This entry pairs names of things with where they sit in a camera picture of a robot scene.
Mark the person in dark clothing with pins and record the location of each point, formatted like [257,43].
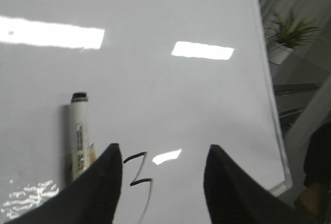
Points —
[313,200]

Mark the potted green plant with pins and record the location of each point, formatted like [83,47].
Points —
[285,34]

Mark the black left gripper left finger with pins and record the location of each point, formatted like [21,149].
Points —
[91,198]

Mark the white whiteboard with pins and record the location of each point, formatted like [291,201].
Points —
[165,80]

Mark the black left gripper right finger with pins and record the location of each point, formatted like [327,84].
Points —
[232,196]

